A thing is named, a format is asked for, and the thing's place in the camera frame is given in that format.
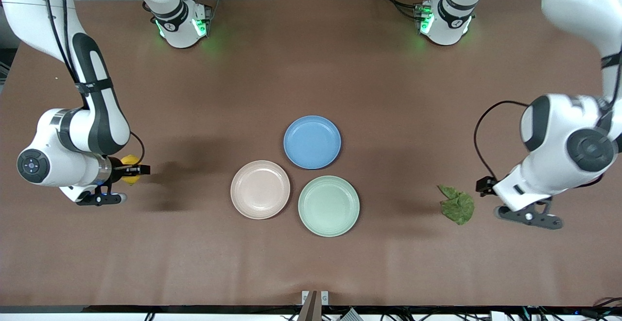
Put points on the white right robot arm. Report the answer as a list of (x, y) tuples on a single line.
[(48, 170)]

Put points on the pale pink plate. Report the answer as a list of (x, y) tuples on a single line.
[(260, 190)]

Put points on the green lettuce leaf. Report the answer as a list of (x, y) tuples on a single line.
[(459, 209)]

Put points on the yellow lemon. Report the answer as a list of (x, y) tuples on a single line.
[(130, 159)]

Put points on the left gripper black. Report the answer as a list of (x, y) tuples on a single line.
[(484, 185)]

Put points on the blue plate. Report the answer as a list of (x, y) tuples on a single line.
[(312, 142)]

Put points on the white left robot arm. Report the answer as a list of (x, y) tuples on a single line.
[(563, 112)]

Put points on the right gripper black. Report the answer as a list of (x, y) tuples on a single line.
[(115, 170)]

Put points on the pale green plate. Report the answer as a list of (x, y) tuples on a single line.
[(328, 206)]

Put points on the grey ribbed power adapter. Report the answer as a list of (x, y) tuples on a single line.
[(351, 316)]

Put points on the brown post with white brackets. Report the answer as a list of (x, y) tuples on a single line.
[(311, 309)]

